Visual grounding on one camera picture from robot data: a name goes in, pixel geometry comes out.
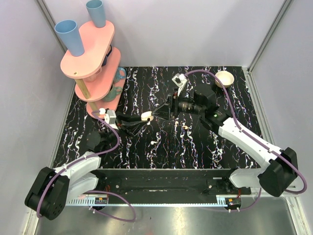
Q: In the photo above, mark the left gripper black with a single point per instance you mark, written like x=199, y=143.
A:
x=117, y=125

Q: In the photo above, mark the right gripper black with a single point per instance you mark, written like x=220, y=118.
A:
x=165, y=115

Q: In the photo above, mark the beige earbud charging case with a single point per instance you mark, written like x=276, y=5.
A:
x=147, y=116

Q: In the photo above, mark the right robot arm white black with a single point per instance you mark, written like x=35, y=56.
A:
x=277, y=167

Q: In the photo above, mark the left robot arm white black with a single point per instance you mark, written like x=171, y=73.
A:
x=53, y=188

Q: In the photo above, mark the black marbled table mat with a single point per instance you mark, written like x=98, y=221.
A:
x=195, y=148

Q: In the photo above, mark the teal mug on shelf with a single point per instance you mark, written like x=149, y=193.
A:
x=112, y=94

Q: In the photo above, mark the blue mug on shelf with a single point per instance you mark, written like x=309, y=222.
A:
x=119, y=75

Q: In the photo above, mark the pink three tier shelf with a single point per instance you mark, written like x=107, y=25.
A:
x=94, y=71

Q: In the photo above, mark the beige wooden bowl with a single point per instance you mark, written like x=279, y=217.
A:
x=225, y=77

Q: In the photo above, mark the blue cup front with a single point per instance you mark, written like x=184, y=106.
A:
x=68, y=32

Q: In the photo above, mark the blue cup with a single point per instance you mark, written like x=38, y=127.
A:
x=96, y=12
x=68, y=32

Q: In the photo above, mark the blue cup rear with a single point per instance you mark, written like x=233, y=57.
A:
x=96, y=12

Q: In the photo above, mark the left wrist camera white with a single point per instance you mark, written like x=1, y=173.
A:
x=110, y=118

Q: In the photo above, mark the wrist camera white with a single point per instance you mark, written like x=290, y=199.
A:
x=180, y=81
x=110, y=118

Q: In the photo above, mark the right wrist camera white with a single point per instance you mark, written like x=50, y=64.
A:
x=180, y=81

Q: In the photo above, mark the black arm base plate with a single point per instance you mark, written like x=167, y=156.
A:
x=171, y=187

